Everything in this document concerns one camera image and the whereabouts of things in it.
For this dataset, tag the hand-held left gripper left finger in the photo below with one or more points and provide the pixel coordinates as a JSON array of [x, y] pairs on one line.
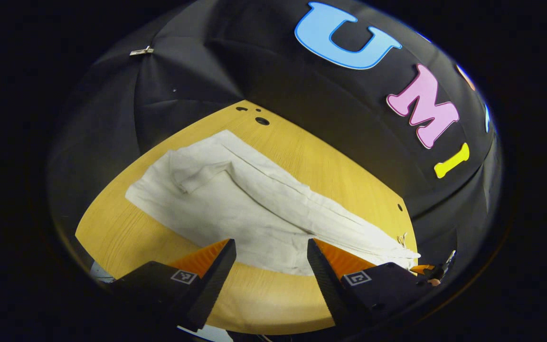
[[216, 285]]

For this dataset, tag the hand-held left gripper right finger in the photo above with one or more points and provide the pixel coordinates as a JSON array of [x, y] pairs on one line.
[[325, 285]]

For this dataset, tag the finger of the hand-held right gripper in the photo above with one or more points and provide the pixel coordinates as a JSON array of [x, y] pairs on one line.
[[421, 269]]

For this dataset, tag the white jeans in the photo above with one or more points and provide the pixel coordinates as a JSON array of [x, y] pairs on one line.
[[254, 209]]

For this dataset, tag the black backdrop cloth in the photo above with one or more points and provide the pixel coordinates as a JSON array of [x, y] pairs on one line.
[[278, 71]]

